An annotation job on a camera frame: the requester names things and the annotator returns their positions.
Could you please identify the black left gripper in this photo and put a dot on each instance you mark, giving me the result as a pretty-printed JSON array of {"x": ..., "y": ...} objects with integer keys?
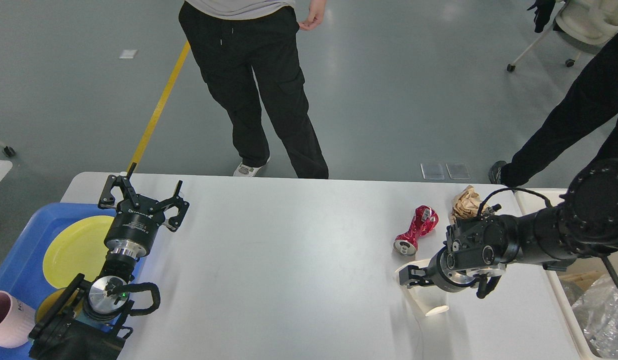
[{"x": 134, "y": 227}]

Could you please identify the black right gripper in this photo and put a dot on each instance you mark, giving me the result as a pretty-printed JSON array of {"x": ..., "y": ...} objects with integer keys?
[{"x": 438, "y": 272}]

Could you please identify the white paper cup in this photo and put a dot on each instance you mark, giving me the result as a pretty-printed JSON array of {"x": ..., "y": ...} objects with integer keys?
[{"x": 429, "y": 299}]

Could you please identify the crushed red soda can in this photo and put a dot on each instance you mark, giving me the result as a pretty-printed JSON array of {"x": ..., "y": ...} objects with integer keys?
[{"x": 423, "y": 222}]

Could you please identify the yellow plastic plate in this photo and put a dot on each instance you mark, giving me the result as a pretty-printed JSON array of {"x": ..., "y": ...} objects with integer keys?
[{"x": 79, "y": 248}]

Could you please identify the brown paper ball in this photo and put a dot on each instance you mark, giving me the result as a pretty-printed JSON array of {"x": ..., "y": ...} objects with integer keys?
[{"x": 465, "y": 205}]

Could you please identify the pink ribbed mug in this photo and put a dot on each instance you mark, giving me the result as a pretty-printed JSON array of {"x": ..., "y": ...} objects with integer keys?
[{"x": 17, "y": 319}]

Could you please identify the brown paper bag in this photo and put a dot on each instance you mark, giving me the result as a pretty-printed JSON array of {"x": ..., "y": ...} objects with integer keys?
[{"x": 582, "y": 280}]

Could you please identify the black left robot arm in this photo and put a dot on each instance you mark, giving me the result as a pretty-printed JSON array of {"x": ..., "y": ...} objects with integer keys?
[{"x": 87, "y": 321}]

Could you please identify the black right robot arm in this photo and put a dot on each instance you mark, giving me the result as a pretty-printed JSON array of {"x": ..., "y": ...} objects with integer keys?
[{"x": 478, "y": 250}]

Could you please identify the floor outlet cover left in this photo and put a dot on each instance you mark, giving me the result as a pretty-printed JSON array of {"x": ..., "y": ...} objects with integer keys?
[{"x": 432, "y": 171}]

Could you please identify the floor outlet cover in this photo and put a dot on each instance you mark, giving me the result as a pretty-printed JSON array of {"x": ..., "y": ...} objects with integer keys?
[
  {"x": 458, "y": 171},
  {"x": 432, "y": 171}
]

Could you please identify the floor outlet cover right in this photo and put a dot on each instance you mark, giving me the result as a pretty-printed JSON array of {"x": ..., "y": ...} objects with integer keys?
[{"x": 458, "y": 171}]

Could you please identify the blue plastic tray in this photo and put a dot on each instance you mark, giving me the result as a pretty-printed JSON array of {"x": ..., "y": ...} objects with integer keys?
[{"x": 21, "y": 275}]

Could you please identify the chair caster at left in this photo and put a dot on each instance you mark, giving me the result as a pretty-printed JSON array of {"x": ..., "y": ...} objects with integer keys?
[{"x": 7, "y": 150}]

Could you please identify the beige plastic bin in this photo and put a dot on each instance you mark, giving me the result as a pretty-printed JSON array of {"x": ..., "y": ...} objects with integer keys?
[{"x": 529, "y": 204}]

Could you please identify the person in grey shirt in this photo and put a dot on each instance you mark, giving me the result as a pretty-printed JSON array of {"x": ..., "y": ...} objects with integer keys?
[{"x": 247, "y": 55}]

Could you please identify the person in grey sneakers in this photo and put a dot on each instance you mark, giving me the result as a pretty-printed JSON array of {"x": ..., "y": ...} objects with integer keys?
[{"x": 591, "y": 101}]

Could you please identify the seated person in black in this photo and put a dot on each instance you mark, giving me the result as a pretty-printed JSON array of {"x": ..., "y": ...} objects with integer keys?
[{"x": 542, "y": 13}]

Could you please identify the white office chair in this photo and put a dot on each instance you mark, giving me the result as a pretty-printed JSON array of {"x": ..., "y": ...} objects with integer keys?
[{"x": 591, "y": 22}]

